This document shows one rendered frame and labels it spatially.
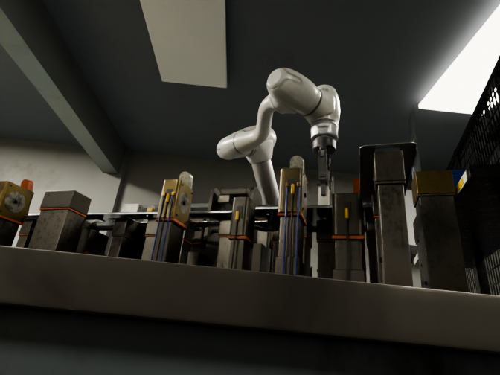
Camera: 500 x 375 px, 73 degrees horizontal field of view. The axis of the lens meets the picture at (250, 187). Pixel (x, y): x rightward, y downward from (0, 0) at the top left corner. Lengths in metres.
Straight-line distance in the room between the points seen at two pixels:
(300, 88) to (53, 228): 0.87
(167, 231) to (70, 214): 0.38
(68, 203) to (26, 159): 4.25
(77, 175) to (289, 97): 4.19
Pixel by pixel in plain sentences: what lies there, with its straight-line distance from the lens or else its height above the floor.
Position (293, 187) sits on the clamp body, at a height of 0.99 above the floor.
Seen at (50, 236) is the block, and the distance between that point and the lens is 1.21.
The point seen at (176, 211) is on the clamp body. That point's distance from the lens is 0.96.
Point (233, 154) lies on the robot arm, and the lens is 1.56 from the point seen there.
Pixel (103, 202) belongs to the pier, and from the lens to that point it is 4.65.
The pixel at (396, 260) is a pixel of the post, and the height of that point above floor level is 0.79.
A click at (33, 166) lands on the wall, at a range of 5.35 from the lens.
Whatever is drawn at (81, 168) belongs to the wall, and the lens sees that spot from 5.06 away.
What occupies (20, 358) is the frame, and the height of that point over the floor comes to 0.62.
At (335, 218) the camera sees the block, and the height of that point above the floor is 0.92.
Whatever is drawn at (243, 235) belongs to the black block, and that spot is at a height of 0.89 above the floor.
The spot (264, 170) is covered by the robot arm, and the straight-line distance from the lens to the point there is 1.70.
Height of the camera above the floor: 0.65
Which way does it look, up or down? 24 degrees up
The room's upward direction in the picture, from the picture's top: 6 degrees clockwise
